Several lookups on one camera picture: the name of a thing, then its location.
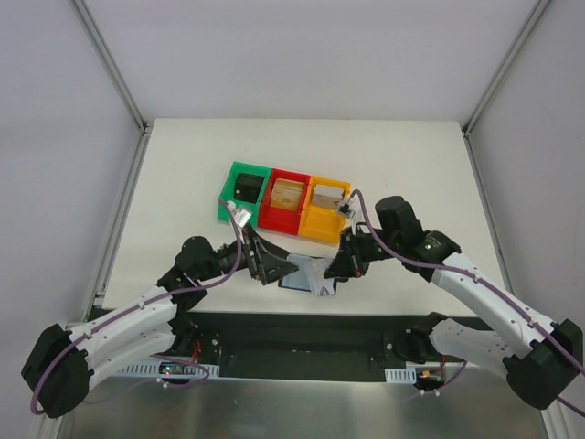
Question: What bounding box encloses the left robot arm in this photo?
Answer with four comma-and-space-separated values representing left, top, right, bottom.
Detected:
21, 225, 299, 419

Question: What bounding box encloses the left aluminium frame post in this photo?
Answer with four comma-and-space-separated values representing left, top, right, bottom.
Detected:
69, 0, 149, 134

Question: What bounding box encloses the aluminium frame post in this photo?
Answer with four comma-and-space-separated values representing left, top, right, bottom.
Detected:
462, 0, 554, 138
69, 0, 149, 134

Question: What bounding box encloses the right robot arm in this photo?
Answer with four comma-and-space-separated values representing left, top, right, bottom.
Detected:
324, 190, 584, 411

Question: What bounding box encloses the white cable duct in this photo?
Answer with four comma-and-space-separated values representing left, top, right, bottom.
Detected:
384, 366, 417, 385
114, 359, 220, 380

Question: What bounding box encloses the silver card stack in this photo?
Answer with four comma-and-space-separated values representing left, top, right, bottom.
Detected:
311, 184, 345, 210

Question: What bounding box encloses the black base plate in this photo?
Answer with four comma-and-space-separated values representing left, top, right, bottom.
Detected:
89, 306, 485, 383

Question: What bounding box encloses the green plastic bin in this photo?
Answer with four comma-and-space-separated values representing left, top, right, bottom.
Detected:
219, 161, 271, 227

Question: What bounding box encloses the black leather card holder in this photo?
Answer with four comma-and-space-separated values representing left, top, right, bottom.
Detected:
278, 253, 333, 294

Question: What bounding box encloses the right white cable duct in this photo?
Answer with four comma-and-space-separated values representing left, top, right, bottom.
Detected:
384, 366, 417, 385

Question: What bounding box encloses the gold card stack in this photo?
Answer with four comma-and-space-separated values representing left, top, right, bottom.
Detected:
270, 178, 304, 211

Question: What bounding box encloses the left white cable duct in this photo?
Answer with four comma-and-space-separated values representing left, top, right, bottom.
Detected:
114, 359, 220, 380

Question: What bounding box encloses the right aluminium frame post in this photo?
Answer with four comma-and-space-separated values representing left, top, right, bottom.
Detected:
462, 0, 554, 138

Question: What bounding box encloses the black card stack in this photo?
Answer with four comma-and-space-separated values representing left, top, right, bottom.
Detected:
233, 173, 265, 204

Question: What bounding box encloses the red plastic bin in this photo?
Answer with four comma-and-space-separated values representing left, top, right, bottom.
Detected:
258, 168, 310, 235

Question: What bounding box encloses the silver VIP card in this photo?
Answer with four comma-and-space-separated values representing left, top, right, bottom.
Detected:
307, 271, 337, 297

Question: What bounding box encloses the yellow plastic bin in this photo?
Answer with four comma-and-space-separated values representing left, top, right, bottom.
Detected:
298, 176, 351, 244

